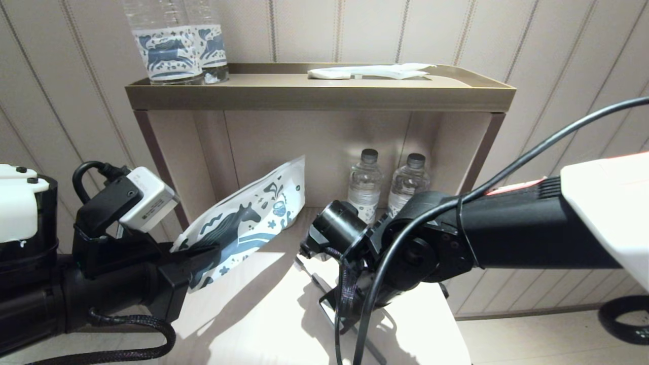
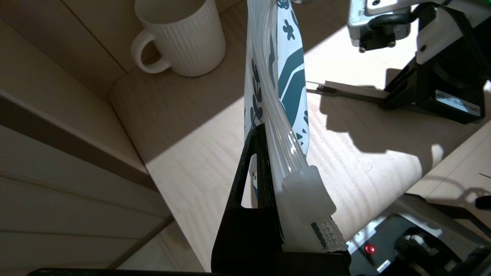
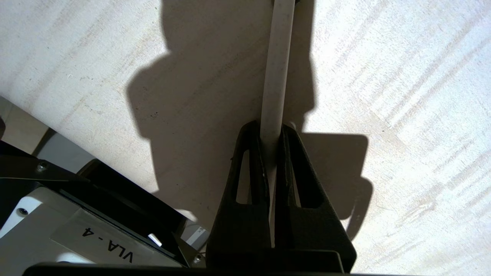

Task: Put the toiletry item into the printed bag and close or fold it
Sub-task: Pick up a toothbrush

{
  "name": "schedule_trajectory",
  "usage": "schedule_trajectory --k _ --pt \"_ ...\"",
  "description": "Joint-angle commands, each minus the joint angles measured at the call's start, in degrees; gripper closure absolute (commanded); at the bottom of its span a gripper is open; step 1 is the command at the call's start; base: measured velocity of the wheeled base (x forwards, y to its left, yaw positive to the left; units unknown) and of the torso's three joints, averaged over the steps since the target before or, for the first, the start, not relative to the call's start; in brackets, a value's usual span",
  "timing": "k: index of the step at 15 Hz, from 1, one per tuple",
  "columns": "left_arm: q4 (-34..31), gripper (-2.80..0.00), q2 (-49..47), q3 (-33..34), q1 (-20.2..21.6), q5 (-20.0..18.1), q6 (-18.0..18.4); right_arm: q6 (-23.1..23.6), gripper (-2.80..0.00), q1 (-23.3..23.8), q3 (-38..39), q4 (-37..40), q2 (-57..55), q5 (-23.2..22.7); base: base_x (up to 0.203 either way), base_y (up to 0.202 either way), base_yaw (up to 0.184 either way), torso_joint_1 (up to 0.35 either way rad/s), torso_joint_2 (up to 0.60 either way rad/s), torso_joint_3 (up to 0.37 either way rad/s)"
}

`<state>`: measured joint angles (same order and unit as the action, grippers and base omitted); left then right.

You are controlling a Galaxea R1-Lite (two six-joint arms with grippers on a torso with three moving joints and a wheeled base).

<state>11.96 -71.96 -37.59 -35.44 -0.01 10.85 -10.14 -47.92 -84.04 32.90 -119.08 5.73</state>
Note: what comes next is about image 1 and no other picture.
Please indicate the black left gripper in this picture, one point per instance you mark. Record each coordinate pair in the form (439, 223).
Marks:
(170, 289)

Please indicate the beige wooden shelf unit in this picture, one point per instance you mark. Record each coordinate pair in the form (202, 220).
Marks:
(314, 96)

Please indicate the white packet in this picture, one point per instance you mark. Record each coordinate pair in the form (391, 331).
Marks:
(390, 71)

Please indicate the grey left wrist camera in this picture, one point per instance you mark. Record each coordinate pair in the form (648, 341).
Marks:
(147, 203)

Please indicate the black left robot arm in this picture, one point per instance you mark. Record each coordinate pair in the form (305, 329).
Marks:
(76, 294)

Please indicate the white folded sachet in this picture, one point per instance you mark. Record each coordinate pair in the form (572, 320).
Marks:
(329, 74)

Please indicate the small capped water bottle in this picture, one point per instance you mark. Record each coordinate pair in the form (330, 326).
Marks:
(362, 182)
(408, 177)

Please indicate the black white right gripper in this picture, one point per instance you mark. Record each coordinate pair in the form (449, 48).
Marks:
(350, 312)

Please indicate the white pouch blue horse print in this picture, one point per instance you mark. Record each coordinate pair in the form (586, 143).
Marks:
(243, 228)

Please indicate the large horse-label water bottle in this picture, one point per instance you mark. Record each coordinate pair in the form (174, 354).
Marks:
(167, 50)
(214, 45)

